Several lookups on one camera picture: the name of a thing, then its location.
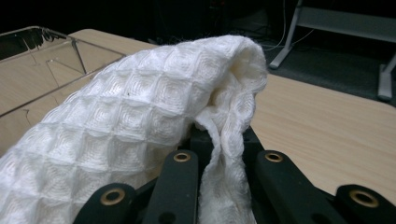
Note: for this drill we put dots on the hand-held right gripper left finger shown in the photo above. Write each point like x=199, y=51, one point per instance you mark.
x=202, y=146

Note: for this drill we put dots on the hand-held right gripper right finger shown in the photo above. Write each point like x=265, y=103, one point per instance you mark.
x=252, y=149

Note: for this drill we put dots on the white waffle towel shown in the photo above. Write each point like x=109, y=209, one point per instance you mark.
x=124, y=118

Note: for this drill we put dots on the clear acrylic organizer box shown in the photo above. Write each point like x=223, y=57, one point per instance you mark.
x=46, y=71

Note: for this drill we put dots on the white metal desk frame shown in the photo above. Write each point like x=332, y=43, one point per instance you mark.
x=342, y=21

